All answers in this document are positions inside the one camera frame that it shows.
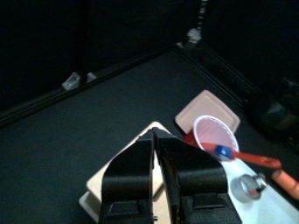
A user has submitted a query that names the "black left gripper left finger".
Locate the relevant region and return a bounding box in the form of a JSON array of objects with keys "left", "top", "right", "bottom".
[{"left": 98, "top": 127, "right": 156, "bottom": 224}]

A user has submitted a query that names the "white plastic cutting board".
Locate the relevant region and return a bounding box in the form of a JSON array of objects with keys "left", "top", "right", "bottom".
[{"left": 218, "top": 157, "right": 299, "bottom": 224}]

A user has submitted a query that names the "red plastic cup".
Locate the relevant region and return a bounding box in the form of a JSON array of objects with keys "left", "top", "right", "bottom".
[{"left": 182, "top": 115, "right": 240, "bottom": 162}]

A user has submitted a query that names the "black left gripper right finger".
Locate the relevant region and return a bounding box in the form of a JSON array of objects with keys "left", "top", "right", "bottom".
[{"left": 154, "top": 127, "right": 243, "bottom": 224}]

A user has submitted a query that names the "wooden drawer box red front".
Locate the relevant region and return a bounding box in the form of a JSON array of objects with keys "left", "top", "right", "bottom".
[{"left": 79, "top": 121, "right": 184, "bottom": 224}]

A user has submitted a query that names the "silver corner bracket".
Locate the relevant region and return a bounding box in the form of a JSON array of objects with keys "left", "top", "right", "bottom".
[
  {"left": 186, "top": 27, "right": 203, "bottom": 46},
  {"left": 60, "top": 72, "right": 82, "bottom": 91},
  {"left": 86, "top": 71, "right": 99, "bottom": 84}
]

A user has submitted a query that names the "red toy spatula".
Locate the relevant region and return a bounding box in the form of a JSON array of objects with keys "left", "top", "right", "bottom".
[{"left": 200, "top": 142, "right": 283, "bottom": 171}]

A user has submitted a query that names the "pink plastic tray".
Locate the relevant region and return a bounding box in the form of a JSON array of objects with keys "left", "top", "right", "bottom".
[{"left": 174, "top": 89, "right": 242, "bottom": 142}]

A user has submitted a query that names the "round metal dough cutter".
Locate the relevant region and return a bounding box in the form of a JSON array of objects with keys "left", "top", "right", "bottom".
[{"left": 228, "top": 172, "right": 268, "bottom": 204}]

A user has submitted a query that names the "black aluminium frame rail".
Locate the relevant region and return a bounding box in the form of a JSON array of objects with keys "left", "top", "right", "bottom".
[
  {"left": 174, "top": 42, "right": 267, "bottom": 103},
  {"left": 0, "top": 43, "right": 178, "bottom": 130}
]

